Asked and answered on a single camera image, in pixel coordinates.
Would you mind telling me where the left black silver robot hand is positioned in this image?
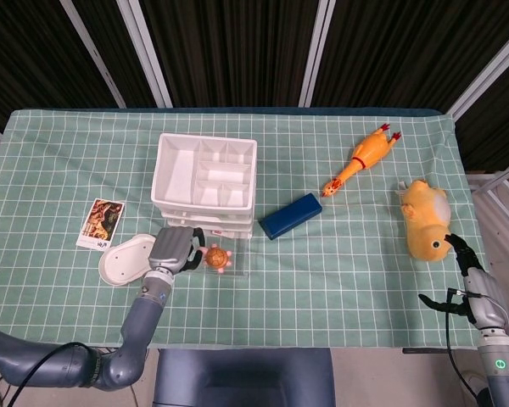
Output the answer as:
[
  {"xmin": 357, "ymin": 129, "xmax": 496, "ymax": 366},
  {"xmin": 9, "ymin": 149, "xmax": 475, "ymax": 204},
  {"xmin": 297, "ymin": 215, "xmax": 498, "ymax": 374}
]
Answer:
[{"xmin": 147, "ymin": 226, "xmax": 210, "ymax": 275}]

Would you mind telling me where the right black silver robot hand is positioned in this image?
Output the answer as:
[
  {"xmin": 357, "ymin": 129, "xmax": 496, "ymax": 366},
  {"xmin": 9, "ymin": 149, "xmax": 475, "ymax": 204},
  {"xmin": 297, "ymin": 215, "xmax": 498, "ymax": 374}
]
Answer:
[{"xmin": 419, "ymin": 232, "xmax": 509, "ymax": 330}]

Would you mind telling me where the clear plastic drawer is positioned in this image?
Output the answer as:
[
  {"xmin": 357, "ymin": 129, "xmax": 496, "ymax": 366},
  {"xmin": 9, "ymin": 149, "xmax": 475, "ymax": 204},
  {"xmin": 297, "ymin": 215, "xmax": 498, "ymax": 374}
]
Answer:
[{"xmin": 189, "ymin": 234, "xmax": 249, "ymax": 280}]

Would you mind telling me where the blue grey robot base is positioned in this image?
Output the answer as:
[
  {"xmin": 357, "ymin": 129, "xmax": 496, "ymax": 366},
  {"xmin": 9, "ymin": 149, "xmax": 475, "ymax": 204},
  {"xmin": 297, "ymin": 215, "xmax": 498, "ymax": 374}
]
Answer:
[{"xmin": 152, "ymin": 348, "xmax": 337, "ymax": 407}]

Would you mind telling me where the pink orange turtle toy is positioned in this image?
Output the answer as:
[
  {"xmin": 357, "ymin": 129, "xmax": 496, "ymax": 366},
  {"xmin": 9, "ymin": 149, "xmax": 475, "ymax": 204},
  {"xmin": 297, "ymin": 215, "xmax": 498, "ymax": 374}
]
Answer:
[{"xmin": 201, "ymin": 243, "xmax": 235, "ymax": 276}]

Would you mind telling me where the yellow plush duck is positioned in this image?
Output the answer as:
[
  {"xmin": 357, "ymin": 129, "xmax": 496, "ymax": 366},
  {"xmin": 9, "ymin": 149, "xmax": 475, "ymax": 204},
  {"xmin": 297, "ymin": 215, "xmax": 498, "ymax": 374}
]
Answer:
[{"xmin": 397, "ymin": 178, "xmax": 453, "ymax": 262}]

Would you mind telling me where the dark blue rectangular box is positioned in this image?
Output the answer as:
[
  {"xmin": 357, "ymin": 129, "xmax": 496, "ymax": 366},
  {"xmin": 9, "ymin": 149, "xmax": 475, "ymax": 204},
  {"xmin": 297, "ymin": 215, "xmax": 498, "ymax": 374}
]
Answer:
[{"xmin": 258, "ymin": 191, "xmax": 324, "ymax": 242}]

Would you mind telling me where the yellow rubber chicken toy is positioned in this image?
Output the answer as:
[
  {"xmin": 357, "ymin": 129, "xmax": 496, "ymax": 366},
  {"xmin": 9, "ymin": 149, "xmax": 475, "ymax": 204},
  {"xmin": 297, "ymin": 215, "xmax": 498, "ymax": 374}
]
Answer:
[{"xmin": 321, "ymin": 121, "xmax": 404, "ymax": 198}]

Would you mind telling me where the printed picture card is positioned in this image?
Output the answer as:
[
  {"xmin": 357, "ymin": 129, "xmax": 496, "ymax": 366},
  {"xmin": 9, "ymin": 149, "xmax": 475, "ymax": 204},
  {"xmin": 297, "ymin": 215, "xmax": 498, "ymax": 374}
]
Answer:
[{"xmin": 75, "ymin": 198, "xmax": 126, "ymax": 253}]

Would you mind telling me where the green checkered tablecloth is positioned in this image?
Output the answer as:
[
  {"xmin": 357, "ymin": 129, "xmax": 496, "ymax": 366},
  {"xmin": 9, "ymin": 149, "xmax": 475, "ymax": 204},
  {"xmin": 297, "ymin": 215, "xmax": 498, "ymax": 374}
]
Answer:
[{"xmin": 0, "ymin": 109, "xmax": 492, "ymax": 351}]

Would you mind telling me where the black right hand cable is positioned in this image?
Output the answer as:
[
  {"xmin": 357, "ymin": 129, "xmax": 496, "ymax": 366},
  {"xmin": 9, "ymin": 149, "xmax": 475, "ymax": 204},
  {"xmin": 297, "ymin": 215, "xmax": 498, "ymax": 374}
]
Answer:
[{"xmin": 444, "ymin": 287, "xmax": 487, "ymax": 403}]

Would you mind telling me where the white plastic drawer organizer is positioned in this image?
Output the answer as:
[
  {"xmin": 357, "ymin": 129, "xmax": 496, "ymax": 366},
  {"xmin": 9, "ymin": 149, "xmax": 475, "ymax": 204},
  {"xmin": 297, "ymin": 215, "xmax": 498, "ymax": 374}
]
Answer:
[{"xmin": 150, "ymin": 131, "xmax": 258, "ymax": 240}]

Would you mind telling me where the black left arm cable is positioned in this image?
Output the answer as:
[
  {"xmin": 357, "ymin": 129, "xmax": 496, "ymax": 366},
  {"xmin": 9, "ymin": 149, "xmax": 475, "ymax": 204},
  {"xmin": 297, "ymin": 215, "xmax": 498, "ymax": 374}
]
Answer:
[{"xmin": 7, "ymin": 342, "xmax": 92, "ymax": 407}]

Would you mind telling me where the white metal frame post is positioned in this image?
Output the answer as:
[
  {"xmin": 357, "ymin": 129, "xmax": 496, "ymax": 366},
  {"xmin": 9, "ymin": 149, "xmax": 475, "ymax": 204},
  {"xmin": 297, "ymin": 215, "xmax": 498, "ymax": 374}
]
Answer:
[
  {"xmin": 448, "ymin": 30, "xmax": 509, "ymax": 123},
  {"xmin": 115, "ymin": 0, "xmax": 174, "ymax": 109},
  {"xmin": 60, "ymin": 0, "xmax": 127, "ymax": 108},
  {"xmin": 298, "ymin": 0, "xmax": 337, "ymax": 108}
]

